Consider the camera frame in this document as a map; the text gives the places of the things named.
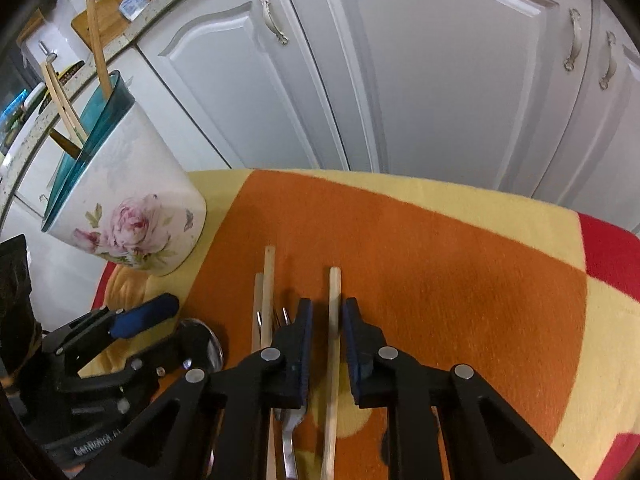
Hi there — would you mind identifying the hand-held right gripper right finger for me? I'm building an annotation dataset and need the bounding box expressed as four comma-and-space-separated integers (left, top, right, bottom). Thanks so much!
341, 297, 576, 480

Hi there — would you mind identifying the dark wooden utensil handle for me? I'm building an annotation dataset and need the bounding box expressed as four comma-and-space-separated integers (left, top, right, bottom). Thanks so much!
48, 128, 83, 157

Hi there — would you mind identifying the floral utensil holder teal rim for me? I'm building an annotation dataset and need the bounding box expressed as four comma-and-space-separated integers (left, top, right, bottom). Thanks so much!
40, 70, 208, 278

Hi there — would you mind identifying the wooden cutting board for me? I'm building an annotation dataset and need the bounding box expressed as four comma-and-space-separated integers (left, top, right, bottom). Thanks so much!
70, 0, 161, 46

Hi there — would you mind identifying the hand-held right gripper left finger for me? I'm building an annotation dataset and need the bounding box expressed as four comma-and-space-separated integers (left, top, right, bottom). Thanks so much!
80, 298, 314, 480

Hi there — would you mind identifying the white container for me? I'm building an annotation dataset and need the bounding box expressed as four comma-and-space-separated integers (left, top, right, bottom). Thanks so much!
22, 82, 48, 108

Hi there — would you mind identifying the metal cabinet handle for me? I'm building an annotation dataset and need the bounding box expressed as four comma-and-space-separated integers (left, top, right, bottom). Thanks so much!
257, 0, 290, 46
564, 8, 582, 72
599, 31, 618, 91

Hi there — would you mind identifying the white cabinet door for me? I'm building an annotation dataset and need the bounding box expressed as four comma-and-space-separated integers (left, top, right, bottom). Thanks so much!
127, 45, 233, 170
272, 0, 593, 196
137, 0, 351, 171
530, 0, 640, 236

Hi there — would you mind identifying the light wooden chopstick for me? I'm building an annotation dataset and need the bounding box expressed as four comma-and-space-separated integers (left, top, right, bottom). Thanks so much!
320, 266, 342, 480
41, 60, 83, 143
47, 57, 90, 141
261, 245, 279, 480
85, 0, 114, 98

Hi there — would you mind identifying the metal fork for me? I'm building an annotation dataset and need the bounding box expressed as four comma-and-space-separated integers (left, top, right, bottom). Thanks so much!
256, 306, 307, 480

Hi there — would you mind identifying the metal spoon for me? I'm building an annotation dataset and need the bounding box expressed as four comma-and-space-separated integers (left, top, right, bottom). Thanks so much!
180, 317, 224, 373

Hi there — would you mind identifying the printed orange yellow blanket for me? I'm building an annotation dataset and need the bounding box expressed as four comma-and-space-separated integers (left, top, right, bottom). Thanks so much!
90, 167, 640, 480

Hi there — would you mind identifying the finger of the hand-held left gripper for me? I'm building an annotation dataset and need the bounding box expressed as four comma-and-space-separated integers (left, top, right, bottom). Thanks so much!
49, 294, 180, 367
59, 337, 194, 392

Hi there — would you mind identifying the white blue pouch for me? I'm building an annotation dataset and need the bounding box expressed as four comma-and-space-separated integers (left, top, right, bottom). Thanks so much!
120, 0, 151, 21

